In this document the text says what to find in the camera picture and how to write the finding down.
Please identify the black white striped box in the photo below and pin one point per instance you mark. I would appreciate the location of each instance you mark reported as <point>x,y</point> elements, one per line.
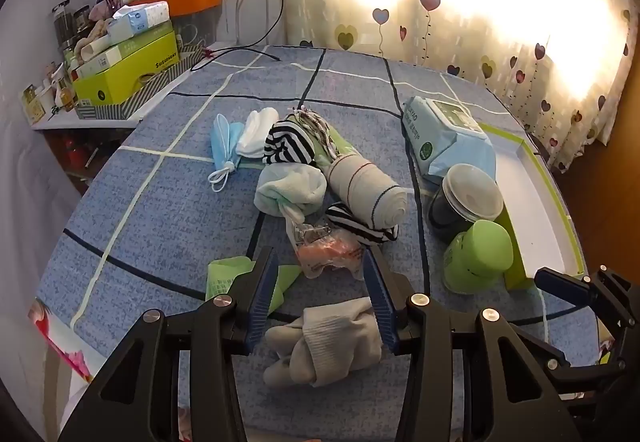
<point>145,95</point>

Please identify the heart print curtain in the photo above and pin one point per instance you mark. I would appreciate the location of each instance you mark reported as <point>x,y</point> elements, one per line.
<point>450,47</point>

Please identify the green cardboard box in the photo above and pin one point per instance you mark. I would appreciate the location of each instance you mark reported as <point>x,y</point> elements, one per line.
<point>130,67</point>

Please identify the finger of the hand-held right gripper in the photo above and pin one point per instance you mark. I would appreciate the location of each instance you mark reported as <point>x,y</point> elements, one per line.
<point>557,280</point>
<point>555,362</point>

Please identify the white face mask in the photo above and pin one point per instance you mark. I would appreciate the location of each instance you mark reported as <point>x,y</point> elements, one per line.
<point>255,132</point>

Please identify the flat pale green box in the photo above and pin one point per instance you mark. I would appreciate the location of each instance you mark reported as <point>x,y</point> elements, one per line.
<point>117,53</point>

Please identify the beige cloth with stripes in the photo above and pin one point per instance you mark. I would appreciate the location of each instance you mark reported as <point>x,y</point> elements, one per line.
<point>365,189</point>

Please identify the dark jar with clear lid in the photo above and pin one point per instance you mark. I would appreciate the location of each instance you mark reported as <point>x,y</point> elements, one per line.
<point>465,202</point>

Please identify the clear storage bin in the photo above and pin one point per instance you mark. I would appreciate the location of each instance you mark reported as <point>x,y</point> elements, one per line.
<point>197,30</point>

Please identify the blue white tissue pack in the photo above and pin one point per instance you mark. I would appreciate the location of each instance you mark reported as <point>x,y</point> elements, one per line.
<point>140,20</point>

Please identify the floral print cloth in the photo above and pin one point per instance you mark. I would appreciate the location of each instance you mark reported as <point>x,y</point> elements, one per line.
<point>60,337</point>

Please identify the dark glass jar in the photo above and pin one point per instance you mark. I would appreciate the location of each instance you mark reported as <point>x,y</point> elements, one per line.
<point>63,22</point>

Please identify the green towel with braided trim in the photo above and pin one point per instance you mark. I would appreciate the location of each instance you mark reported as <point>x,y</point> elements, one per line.
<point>330,137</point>

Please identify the cluster of small bottles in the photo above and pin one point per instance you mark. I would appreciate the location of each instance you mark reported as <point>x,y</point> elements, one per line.
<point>47,90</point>

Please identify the beige socks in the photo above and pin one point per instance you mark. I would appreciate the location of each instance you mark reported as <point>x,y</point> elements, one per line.
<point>325,337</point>

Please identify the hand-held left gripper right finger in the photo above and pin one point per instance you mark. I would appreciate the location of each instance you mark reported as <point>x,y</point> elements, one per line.
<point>380,307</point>

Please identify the red container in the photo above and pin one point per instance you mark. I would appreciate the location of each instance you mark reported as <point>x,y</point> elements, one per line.
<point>75,152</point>

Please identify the clear bag with orange item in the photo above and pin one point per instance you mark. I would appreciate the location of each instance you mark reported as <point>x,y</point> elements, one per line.
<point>327,252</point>

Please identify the orange tray with clutter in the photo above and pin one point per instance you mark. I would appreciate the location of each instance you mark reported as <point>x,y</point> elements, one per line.
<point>185,0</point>

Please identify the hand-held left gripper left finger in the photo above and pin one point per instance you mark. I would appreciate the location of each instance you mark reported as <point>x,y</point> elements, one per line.
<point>265,302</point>

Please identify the blue face mask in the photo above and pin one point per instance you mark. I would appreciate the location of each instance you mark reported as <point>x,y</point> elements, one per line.
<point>225,142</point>

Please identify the white side shelf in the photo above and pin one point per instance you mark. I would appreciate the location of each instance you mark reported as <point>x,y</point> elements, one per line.
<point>75,122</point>

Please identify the pale mint sock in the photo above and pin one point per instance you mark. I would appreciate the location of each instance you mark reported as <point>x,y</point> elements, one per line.
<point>290,189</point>

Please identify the wet wipes pack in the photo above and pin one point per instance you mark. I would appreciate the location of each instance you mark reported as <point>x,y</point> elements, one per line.
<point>440,132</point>

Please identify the blue plaid bedsheet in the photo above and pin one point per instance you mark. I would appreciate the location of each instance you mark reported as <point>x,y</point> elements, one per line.
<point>175,202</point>

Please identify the black white striped sock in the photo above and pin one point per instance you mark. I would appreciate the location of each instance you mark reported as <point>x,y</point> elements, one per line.
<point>287,145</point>
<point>360,224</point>

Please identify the green box lid tray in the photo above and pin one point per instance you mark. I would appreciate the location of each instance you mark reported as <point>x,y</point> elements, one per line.
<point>545,202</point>

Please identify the light green cloth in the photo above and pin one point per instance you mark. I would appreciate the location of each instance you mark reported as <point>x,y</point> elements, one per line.
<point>225,279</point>

